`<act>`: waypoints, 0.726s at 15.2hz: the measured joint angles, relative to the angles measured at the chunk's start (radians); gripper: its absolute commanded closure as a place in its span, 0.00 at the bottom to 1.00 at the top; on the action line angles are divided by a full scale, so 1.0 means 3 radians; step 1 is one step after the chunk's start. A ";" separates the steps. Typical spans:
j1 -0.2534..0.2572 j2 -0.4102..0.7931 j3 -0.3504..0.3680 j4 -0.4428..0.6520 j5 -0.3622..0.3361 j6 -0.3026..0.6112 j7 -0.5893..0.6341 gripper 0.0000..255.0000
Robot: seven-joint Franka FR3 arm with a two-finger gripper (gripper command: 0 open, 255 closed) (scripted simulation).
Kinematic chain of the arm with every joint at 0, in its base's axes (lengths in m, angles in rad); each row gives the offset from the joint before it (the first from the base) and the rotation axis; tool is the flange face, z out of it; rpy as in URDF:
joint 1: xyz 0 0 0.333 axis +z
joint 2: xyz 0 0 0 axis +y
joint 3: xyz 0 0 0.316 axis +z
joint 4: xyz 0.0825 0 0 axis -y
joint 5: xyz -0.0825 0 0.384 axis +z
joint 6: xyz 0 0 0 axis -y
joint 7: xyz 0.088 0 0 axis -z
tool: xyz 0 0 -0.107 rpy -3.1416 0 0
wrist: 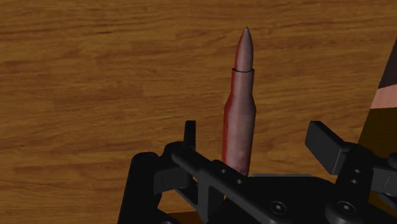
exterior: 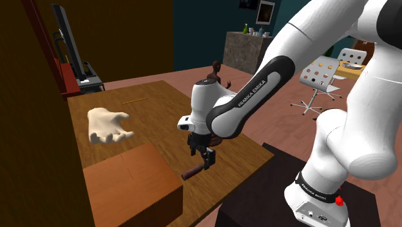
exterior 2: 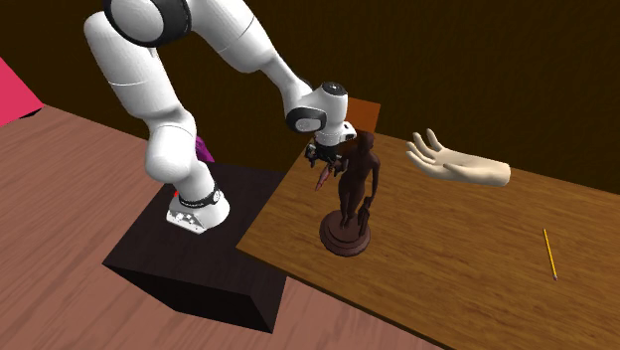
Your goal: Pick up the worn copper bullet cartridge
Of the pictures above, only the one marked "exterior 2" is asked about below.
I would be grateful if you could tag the orange brown flat block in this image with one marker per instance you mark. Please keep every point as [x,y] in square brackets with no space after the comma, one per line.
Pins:
[365,114]

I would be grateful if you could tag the yellow pencil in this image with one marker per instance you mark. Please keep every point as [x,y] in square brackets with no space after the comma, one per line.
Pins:
[550,254]

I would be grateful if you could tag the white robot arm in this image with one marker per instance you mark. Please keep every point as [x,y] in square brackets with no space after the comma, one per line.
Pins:
[145,92]

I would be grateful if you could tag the brown figure statue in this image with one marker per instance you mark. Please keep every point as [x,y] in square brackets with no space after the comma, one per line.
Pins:
[356,194]

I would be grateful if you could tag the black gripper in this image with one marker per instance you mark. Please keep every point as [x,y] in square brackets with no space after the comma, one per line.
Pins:
[321,153]

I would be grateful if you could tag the purple object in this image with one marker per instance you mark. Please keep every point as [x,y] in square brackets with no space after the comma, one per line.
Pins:
[205,151]

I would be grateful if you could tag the dark robot stand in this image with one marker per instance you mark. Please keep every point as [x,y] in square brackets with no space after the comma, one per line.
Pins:
[203,262]

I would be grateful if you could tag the pink block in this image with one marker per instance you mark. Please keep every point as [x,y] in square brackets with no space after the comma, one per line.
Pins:
[14,99]

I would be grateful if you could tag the cream mannequin hand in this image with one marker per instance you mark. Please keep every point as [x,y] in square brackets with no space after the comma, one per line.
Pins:
[465,167]

